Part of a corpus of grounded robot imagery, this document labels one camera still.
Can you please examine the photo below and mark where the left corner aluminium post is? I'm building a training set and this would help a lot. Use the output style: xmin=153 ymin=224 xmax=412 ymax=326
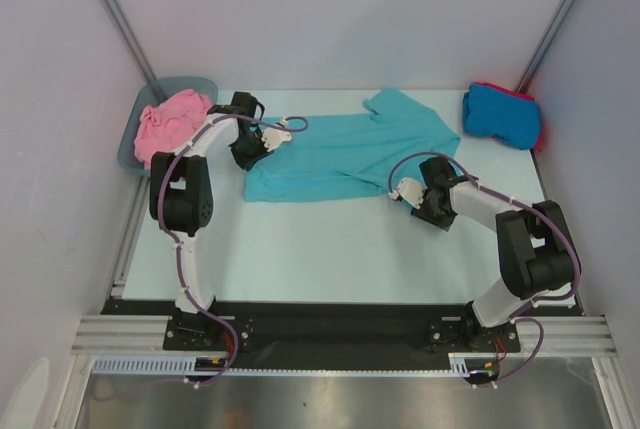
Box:
xmin=99 ymin=0 xmax=156 ymax=82

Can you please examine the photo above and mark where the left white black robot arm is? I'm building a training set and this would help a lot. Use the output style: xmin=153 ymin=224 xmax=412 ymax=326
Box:
xmin=149 ymin=92 xmax=272 ymax=314

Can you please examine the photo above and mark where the aluminium frame rail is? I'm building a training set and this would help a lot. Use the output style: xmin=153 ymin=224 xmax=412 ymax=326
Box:
xmin=72 ymin=315 xmax=617 ymax=357

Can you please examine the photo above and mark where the right corner aluminium post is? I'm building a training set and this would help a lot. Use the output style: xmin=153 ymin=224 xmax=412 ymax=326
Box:
xmin=515 ymin=0 xmax=579 ymax=94

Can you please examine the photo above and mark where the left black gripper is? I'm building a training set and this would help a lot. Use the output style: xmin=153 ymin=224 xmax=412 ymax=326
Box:
xmin=231 ymin=128 xmax=274 ymax=171

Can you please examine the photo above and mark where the grey plastic basket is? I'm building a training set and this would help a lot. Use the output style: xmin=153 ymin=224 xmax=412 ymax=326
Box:
xmin=117 ymin=76 xmax=218 ymax=177

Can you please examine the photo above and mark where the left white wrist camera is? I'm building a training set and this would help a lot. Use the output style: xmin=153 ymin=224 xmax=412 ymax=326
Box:
xmin=261 ymin=118 xmax=293 ymax=152

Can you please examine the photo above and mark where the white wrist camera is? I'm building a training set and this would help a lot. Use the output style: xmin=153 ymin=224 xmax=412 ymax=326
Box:
xmin=261 ymin=118 xmax=293 ymax=152
xmin=388 ymin=177 xmax=427 ymax=209

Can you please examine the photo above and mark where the blue folded t shirt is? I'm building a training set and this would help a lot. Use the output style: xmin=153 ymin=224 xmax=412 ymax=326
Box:
xmin=462 ymin=82 xmax=542 ymax=150

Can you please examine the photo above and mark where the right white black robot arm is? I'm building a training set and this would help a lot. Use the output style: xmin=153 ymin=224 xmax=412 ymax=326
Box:
xmin=396 ymin=156 xmax=581 ymax=350

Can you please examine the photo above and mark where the grey slotted cable duct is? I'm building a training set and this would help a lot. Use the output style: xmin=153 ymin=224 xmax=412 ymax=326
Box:
xmin=92 ymin=355 xmax=496 ymax=378

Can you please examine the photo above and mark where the pink crumpled t shirt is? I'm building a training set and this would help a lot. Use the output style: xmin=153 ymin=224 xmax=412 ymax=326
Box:
xmin=134 ymin=89 xmax=213 ymax=170

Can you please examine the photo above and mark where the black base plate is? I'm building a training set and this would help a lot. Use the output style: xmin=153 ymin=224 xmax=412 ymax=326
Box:
xmin=101 ymin=298 xmax=584 ymax=371

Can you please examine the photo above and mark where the teal t shirt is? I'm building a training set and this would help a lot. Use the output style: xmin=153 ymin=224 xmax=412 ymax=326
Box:
xmin=244 ymin=89 xmax=460 ymax=202

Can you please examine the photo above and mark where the corner aluminium post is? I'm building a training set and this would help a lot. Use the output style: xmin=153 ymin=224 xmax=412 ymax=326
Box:
xmin=515 ymin=0 xmax=579 ymax=94
xmin=99 ymin=0 xmax=156 ymax=82

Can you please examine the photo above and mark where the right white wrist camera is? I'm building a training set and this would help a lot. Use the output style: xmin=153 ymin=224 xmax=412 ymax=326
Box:
xmin=388 ymin=177 xmax=427 ymax=209

